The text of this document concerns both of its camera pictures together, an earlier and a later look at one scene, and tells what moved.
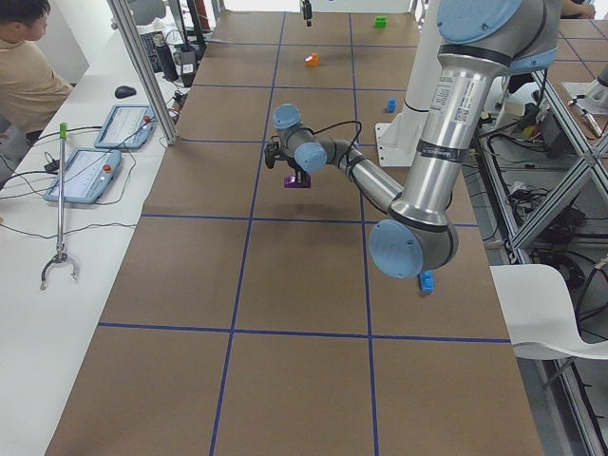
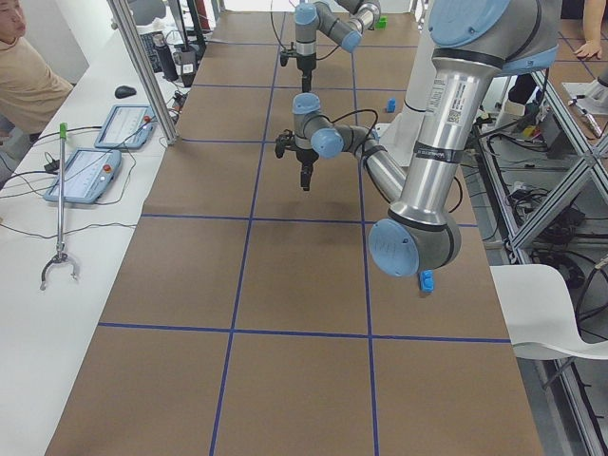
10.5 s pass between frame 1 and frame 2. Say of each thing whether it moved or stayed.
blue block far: stayed
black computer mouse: stayed
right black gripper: moved
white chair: stayed
